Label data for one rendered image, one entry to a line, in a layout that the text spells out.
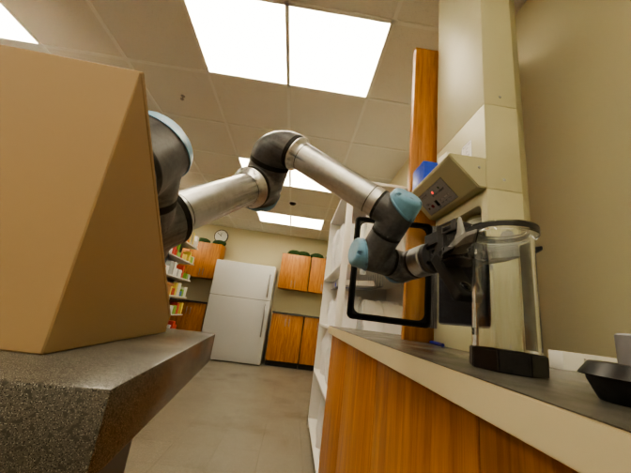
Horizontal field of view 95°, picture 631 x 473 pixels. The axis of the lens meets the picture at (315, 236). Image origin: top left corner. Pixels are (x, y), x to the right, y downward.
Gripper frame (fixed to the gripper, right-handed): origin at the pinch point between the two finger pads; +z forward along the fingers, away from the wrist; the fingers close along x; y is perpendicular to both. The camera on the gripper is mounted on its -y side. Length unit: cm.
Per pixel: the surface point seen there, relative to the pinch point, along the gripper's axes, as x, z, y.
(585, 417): -18.8, 16.9, -22.1
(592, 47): 66, -7, 91
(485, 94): 24, -19, 62
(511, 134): 32, -18, 48
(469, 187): 20.9, -25.9, 30.1
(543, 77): 71, -27, 100
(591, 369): -9.0, 12.4, -18.8
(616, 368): -9.1, 14.5, -18.5
